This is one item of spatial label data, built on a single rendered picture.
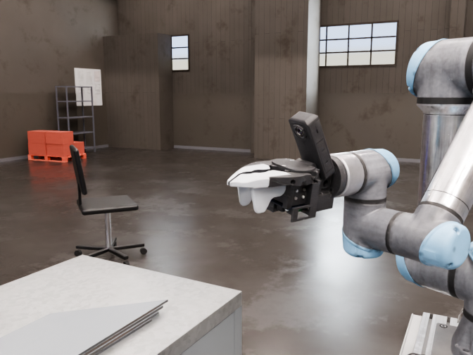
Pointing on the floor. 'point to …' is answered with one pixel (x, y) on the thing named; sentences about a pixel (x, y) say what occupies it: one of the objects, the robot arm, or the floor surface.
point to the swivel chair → (98, 203)
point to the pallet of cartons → (53, 145)
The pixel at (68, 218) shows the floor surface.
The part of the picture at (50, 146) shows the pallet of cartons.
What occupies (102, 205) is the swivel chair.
